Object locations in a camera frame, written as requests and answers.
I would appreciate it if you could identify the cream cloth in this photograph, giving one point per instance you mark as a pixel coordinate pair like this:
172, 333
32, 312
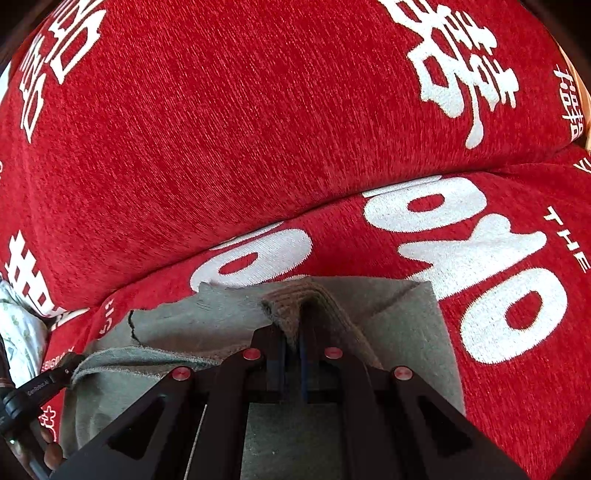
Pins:
587, 113

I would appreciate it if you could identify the grey knit sweater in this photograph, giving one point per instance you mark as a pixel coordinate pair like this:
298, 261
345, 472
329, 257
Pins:
392, 323

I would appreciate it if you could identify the person's left hand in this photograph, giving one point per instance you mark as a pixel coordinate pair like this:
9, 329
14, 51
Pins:
51, 454

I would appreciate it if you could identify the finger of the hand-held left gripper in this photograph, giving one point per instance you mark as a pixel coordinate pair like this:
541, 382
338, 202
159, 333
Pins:
70, 364

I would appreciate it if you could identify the white patterned cloth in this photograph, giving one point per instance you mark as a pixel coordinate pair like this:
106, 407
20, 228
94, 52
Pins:
18, 332

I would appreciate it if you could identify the red printed sofa cover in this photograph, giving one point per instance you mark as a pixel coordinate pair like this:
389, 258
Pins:
231, 138

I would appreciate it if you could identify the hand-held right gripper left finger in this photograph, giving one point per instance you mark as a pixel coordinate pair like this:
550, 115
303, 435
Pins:
276, 364

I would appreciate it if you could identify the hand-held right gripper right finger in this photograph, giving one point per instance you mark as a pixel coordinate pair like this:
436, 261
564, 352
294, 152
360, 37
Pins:
305, 369

